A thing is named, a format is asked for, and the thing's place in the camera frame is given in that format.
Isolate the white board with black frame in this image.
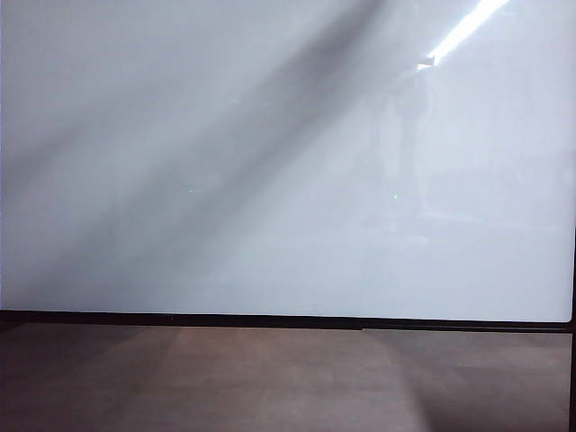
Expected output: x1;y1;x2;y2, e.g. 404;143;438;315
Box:
0;0;576;336

